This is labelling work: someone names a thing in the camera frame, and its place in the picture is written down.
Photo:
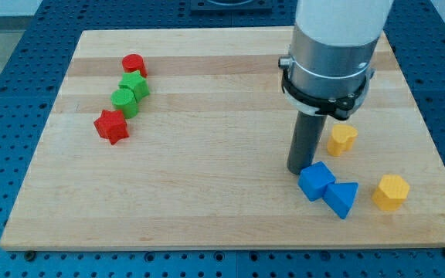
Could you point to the blue cube block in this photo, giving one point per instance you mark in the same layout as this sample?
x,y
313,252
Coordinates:
x,y
314,179

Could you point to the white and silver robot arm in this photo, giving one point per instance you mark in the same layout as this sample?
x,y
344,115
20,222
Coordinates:
x,y
327,70

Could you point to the yellow hexagon block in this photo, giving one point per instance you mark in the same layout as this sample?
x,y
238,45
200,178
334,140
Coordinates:
x,y
390,193

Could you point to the wooden board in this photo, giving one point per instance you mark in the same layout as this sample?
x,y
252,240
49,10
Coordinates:
x,y
205,163

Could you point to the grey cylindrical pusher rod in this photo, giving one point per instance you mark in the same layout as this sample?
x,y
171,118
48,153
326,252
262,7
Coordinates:
x,y
304,142

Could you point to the green star block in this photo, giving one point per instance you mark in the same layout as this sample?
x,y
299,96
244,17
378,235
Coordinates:
x,y
136,83

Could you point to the green cylinder block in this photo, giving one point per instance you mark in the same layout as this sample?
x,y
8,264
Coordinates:
x,y
124,100

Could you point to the red star block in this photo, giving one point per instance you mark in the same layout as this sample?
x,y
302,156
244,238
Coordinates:
x,y
111,125

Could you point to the red cylinder block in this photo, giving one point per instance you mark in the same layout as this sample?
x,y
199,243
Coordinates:
x,y
134,62

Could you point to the yellow heart block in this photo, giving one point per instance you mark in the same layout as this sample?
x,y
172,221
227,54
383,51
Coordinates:
x,y
341,139

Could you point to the blue triangle block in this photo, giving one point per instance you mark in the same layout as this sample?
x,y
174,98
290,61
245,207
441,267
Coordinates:
x,y
340,197

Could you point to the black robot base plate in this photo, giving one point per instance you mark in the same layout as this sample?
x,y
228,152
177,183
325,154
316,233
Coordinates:
x,y
230,5

